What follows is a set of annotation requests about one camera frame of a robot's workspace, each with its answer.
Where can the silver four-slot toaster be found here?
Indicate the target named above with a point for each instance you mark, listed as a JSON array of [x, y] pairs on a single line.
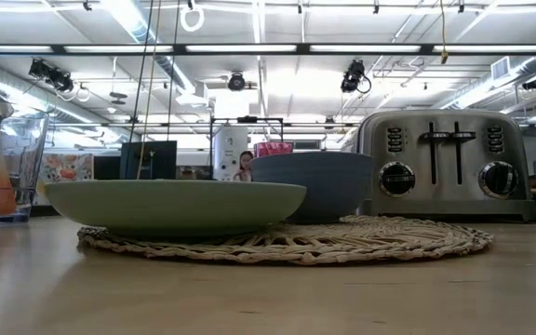
[[449, 186]]

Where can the black monitor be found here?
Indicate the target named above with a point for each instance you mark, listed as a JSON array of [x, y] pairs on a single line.
[[154, 160]]

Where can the pink plastic tumbler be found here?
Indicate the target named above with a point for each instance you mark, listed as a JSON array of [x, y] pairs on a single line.
[[273, 149]]

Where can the person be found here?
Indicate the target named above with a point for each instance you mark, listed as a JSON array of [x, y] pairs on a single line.
[[245, 166]]

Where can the black metal stand frame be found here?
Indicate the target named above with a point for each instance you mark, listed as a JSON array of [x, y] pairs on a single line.
[[247, 120]]

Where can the blue bowl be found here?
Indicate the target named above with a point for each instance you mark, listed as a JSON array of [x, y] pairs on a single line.
[[324, 186]]

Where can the white cylinder tank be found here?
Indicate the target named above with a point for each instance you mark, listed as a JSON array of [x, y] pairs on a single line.
[[228, 151]]

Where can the black ceiling camera cluster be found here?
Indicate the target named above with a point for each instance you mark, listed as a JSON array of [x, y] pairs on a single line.
[[54, 76]]

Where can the black overhead light bar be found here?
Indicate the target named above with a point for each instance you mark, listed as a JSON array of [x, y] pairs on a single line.
[[179, 49]]

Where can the floral picture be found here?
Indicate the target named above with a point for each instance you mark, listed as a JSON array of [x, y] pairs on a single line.
[[65, 168]]

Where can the round black ceiling camera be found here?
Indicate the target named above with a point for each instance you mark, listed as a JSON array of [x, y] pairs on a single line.
[[236, 82]]

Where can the green plate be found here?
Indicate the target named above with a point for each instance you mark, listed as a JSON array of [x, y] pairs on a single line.
[[175, 207]]

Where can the clear drinking glass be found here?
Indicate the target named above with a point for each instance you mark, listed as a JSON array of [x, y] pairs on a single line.
[[26, 158]]

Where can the round woven straw placemat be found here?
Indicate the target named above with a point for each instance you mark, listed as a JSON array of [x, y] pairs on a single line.
[[342, 242]]

